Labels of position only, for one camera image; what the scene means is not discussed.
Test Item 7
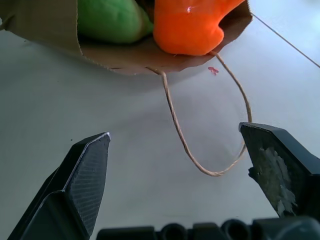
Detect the green plush toy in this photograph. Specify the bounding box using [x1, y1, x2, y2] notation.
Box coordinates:
[76, 0, 154, 45]

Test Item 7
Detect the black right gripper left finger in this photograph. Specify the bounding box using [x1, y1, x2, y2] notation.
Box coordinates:
[6, 131, 112, 240]

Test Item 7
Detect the brown paper bag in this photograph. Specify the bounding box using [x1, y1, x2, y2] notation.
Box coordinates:
[0, 0, 254, 178]

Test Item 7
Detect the orange plush toy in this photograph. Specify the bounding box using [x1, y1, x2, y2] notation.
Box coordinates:
[152, 0, 247, 56]

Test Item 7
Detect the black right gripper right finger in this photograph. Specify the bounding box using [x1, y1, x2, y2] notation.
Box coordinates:
[238, 121, 320, 219]

